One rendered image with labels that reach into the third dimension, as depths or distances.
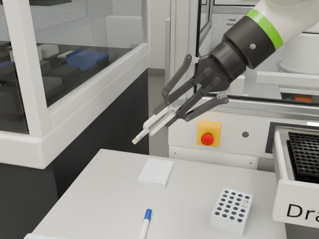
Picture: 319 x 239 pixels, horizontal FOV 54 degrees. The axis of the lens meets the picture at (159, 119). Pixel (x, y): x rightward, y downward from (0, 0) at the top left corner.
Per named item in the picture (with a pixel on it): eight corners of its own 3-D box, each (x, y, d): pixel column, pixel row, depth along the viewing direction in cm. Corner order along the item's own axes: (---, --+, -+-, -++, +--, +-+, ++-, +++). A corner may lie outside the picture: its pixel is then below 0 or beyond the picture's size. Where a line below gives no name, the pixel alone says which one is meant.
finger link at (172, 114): (173, 108, 67) (175, 111, 67) (149, 129, 68) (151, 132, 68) (173, 112, 64) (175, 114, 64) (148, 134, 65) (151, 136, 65)
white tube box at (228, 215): (242, 236, 77) (244, 225, 76) (209, 225, 80) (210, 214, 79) (251, 205, 87) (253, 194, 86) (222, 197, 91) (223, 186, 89)
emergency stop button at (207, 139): (212, 147, 97) (214, 136, 96) (200, 145, 98) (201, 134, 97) (213, 142, 100) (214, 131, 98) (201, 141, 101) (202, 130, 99)
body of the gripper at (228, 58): (244, 68, 66) (210, 96, 68) (219, 37, 65) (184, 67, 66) (254, 72, 59) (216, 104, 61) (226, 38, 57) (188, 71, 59)
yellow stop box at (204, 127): (218, 149, 100) (220, 128, 97) (195, 146, 101) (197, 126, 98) (219, 141, 104) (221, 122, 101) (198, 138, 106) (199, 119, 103)
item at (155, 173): (164, 188, 94) (164, 183, 93) (137, 184, 96) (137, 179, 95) (173, 165, 105) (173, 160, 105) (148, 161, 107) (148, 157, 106)
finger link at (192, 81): (213, 73, 61) (209, 68, 61) (167, 107, 63) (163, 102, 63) (210, 70, 65) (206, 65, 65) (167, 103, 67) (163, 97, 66)
